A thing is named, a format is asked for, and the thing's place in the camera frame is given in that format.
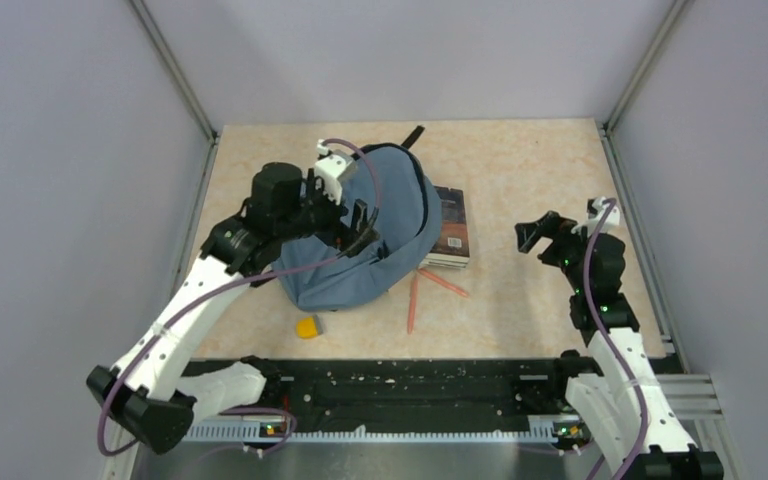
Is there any orange pen slanted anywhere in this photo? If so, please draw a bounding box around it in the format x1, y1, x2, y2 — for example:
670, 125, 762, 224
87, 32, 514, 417
417, 268, 469, 298

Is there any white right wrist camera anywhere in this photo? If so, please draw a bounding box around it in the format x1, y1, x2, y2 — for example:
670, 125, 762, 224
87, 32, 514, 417
571, 196, 621, 238

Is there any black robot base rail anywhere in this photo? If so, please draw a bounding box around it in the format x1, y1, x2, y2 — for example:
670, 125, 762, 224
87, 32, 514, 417
254, 356, 600, 434

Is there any blue grey student backpack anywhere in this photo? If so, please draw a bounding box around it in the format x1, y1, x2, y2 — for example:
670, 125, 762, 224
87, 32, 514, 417
271, 125, 444, 314

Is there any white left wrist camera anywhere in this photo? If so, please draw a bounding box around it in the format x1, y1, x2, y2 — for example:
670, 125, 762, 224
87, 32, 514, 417
313, 139, 358, 204

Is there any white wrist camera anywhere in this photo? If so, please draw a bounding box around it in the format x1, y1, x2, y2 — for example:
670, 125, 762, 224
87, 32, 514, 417
571, 196, 621, 238
313, 139, 358, 204

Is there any dark thick paperback book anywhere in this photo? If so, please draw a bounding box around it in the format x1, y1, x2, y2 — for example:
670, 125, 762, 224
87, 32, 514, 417
421, 186, 471, 269

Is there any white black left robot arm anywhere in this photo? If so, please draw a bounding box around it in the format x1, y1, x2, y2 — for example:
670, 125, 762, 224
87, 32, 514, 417
86, 154, 378, 457

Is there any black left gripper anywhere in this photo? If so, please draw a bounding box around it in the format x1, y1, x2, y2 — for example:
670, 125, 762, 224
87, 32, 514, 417
277, 169, 379, 256

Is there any yellow grey pencil sharpener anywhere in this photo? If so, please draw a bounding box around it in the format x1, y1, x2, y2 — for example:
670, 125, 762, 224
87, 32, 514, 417
295, 315, 324, 340

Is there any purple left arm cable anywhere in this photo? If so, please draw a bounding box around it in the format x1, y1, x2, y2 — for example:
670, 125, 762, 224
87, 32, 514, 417
96, 137, 383, 458

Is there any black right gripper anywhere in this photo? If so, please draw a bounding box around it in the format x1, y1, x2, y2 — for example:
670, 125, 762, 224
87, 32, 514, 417
516, 210, 602, 293

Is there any orange pen upright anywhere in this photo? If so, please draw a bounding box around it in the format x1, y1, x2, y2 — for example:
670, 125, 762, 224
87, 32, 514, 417
406, 272, 419, 335

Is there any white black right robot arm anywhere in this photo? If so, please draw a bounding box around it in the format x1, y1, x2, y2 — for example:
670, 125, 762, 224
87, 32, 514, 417
515, 211, 725, 479

